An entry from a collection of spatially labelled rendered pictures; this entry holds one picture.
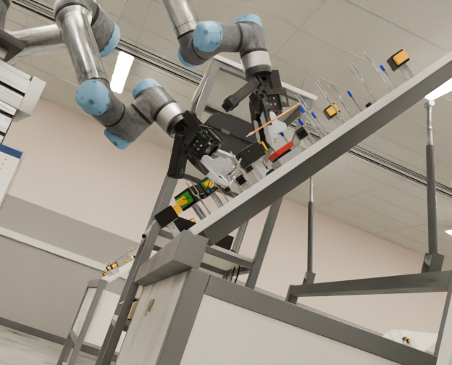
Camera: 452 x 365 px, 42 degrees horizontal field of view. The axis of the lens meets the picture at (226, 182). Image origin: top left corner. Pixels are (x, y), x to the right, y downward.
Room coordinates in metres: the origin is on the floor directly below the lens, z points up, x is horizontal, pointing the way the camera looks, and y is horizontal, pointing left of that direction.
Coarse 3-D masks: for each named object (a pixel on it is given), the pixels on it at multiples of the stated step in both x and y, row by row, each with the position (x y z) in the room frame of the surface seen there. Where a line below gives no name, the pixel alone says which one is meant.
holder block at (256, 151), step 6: (252, 144) 1.37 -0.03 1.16; (258, 144) 1.37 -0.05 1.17; (246, 150) 1.37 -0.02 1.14; (252, 150) 1.37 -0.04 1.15; (258, 150) 1.37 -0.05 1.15; (240, 156) 1.38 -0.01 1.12; (246, 156) 1.37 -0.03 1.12; (252, 156) 1.37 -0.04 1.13; (258, 156) 1.37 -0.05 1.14; (240, 162) 1.40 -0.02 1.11; (246, 162) 1.37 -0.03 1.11; (252, 162) 1.37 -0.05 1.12
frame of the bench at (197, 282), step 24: (192, 288) 1.15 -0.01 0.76; (216, 288) 1.15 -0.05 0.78; (240, 288) 1.16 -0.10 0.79; (192, 312) 1.15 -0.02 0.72; (264, 312) 1.17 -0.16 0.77; (288, 312) 1.17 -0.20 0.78; (312, 312) 1.18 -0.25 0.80; (168, 336) 1.15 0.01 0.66; (336, 336) 1.19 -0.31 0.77; (360, 336) 1.20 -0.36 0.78; (168, 360) 1.15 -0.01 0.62; (408, 360) 1.21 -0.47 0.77; (432, 360) 1.22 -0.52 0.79
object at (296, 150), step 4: (296, 148) 1.20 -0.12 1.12; (292, 152) 1.19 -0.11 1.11; (296, 152) 1.20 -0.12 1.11; (300, 152) 1.20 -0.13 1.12; (284, 156) 1.19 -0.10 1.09; (288, 156) 1.19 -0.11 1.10; (292, 156) 1.19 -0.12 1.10; (280, 160) 1.19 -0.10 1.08; (284, 160) 1.19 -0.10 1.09; (288, 160) 1.19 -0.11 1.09; (272, 164) 1.23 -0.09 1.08; (276, 164) 1.22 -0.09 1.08; (280, 164) 1.20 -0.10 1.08; (276, 168) 1.23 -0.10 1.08
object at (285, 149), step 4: (288, 144) 1.20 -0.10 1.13; (292, 144) 1.20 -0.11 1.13; (280, 148) 1.19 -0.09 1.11; (284, 148) 1.19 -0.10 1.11; (288, 148) 1.20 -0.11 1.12; (276, 152) 1.19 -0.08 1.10; (280, 152) 1.19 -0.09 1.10; (284, 152) 1.21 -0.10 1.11; (288, 152) 1.21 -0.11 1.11; (272, 156) 1.21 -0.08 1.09; (276, 156) 1.20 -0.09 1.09; (280, 156) 1.20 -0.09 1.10; (272, 160) 1.23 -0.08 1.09
